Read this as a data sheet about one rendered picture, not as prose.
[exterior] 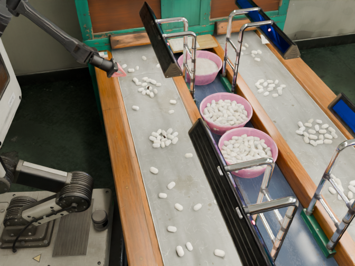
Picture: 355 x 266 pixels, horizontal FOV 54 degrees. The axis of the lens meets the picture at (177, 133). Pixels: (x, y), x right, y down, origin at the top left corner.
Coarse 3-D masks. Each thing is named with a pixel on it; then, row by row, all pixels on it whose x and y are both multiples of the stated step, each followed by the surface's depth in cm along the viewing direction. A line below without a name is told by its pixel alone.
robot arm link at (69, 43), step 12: (24, 0) 159; (12, 12) 161; (24, 12) 160; (36, 12) 162; (36, 24) 162; (48, 24) 162; (60, 36) 163; (72, 48) 164; (84, 48) 164; (84, 60) 168
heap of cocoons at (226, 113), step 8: (208, 104) 183; (216, 104) 183; (224, 104) 184; (232, 104) 183; (240, 104) 183; (208, 112) 181; (216, 112) 178; (224, 112) 179; (232, 112) 179; (240, 112) 180; (216, 120) 175; (224, 120) 174; (232, 120) 176; (240, 120) 174
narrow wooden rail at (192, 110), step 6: (174, 78) 196; (180, 78) 196; (180, 84) 192; (180, 90) 188; (186, 90) 188; (180, 96) 187; (186, 96) 185; (186, 102) 181; (192, 102) 181; (186, 108) 178; (192, 108) 178; (192, 114) 174; (198, 114) 174; (192, 120) 171
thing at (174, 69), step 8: (144, 8) 185; (144, 16) 182; (152, 16) 175; (144, 24) 180; (152, 32) 169; (160, 32) 163; (152, 40) 167; (160, 40) 160; (160, 48) 158; (168, 48) 154; (160, 56) 156; (168, 56) 150; (160, 64) 154; (168, 64) 148; (176, 64) 146; (168, 72) 148; (176, 72) 149
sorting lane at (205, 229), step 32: (128, 64) 211; (128, 96) 189; (160, 96) 189; (160, 128) 171; (160, 160) 156; (192, 160) 156; (160, 192) 143; (192, 192) 143; (160, 224) 133; (192, 224) 133; (224, 224) 133; (192, 256) 124; (224, 256) 124
